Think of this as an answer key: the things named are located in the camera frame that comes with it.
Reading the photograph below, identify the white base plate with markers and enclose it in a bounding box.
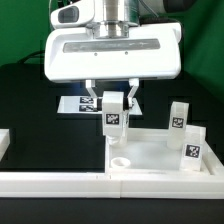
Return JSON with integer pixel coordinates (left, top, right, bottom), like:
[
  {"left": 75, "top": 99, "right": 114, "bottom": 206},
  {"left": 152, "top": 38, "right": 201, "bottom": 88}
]
[{"left": 57, "top": 96, "right": 142, "bottom": 115}]

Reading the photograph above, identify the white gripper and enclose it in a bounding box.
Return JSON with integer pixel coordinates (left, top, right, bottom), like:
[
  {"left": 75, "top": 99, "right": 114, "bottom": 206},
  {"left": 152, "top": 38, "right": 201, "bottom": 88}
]
[{"left": 44, "top": 0, "right": 182, "bottom": 107}]

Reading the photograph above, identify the white square table top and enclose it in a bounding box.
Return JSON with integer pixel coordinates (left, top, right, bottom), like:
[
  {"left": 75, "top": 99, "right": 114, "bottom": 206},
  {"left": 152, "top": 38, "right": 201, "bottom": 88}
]
[{"left": 105, "top": 128, "right": 224, "bottom": 175}]

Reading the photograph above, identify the white front fence bar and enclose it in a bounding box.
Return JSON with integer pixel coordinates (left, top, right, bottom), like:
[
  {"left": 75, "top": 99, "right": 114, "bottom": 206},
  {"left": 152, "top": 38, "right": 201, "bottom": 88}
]
[{"left": 0, "top": 172, "right": 224, "bottom": 199}]

